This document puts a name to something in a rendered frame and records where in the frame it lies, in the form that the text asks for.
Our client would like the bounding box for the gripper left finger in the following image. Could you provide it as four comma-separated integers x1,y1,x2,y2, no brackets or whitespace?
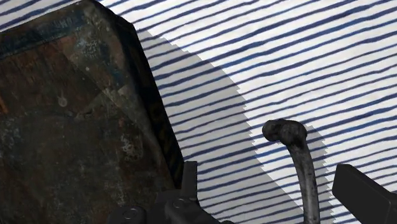
106,160,235,224

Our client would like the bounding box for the rusty dark patterned robot stand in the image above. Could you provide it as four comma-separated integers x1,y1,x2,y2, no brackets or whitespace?
0,0,185,224

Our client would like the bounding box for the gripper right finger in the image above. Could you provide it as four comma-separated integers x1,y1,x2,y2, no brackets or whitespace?
331,163,397,224

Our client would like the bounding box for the black curved bone-shaped rod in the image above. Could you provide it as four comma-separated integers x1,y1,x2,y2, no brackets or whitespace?
261,118,321,224

